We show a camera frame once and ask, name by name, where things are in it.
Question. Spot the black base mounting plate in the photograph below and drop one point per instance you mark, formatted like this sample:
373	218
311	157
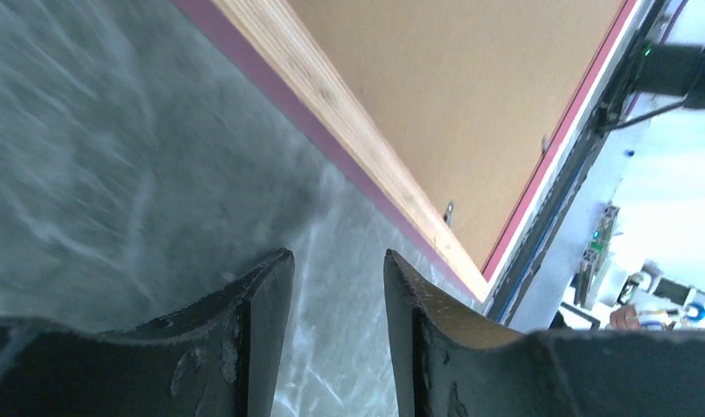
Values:
531	228

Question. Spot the pink picture frame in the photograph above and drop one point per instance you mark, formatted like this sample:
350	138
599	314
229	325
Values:
272	47

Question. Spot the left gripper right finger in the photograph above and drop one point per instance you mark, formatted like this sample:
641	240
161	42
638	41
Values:
448	360

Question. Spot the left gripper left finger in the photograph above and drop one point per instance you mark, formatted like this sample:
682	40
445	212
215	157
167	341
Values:
218	356

